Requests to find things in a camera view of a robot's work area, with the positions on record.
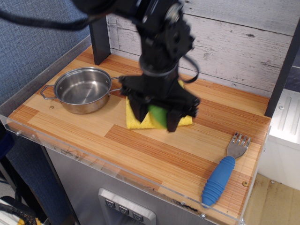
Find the black right upright post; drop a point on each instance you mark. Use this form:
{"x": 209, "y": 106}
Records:
{"x": 284, "y": 73}

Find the yellow folded cloth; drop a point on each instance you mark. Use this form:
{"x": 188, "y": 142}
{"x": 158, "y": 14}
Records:
{"x": 133, "y": 123}

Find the blue handled metal fork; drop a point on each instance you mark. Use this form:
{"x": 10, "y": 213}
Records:
{"x": 219, "y": 178}

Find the black upright post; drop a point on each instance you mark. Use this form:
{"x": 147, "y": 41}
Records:
{"x": 284, "y": 73}
{"x": 100, "y": 40}

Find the green yellow toy corn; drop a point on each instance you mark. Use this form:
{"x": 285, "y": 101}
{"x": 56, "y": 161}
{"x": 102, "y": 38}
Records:
{"x": 158, "y": 116}

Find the clear acrylic edge guard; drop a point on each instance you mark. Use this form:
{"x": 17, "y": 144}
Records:
{"x": 158, "y": 176}

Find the black left upright post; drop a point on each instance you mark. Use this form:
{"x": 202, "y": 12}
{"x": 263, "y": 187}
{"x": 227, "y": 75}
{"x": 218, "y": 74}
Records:
{"x": 100, "y": 40}

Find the white ribbed box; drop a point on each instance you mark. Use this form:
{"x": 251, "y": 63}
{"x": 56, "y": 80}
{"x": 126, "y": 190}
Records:
{"x": 285, "y": 123}

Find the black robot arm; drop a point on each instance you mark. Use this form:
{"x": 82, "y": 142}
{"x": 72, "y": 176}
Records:
{"x": 165, "y": 39}

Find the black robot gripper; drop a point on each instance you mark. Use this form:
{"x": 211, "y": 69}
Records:
{"x": 163, "y": 91}

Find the steel cabinet button panel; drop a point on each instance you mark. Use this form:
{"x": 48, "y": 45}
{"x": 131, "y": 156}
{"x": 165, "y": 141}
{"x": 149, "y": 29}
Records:
{"x": 126, "y": 207}

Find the stainless steel pot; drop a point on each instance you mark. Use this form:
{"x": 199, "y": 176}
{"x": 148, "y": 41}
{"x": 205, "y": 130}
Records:
{"x": 82, "y": 90}

